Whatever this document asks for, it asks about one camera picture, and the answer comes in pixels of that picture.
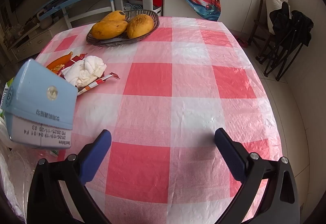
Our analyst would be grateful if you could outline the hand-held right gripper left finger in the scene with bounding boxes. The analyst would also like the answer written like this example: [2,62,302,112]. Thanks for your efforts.
[27,129,112,224]

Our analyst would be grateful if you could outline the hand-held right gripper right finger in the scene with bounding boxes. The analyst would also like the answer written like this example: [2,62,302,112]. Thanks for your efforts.
[214,128,300,224]

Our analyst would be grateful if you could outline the red striped snack wrapper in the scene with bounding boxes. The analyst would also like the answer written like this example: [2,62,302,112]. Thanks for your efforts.
[60,53,120,96]

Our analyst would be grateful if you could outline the light blue drink carton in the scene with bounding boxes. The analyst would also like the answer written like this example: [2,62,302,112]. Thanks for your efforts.
[4,59,78,149]

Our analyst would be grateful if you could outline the white tissue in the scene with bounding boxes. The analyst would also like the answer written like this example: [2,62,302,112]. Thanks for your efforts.
[62,56,107,87]

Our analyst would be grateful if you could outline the red white checked tablecloth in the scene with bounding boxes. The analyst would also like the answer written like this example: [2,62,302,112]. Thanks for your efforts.
[33,16,283,224]

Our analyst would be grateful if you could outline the carrots at table far side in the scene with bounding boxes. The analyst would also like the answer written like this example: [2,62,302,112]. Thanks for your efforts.
[46,51,74,72]

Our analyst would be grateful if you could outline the yellow mango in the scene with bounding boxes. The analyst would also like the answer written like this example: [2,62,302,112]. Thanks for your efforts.
[100,10,126,22]
[127,14,154,39]
[91,21,128,40]

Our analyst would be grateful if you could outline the cream TV cabinet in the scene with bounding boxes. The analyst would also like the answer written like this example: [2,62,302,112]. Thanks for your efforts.
[5,21,55,62]

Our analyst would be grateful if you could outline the black folding chair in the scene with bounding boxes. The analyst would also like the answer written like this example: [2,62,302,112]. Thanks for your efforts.
[256,3,314,81]

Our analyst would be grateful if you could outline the dark wooden chair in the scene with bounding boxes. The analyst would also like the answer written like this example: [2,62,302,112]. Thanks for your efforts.
[248,0,278,49]

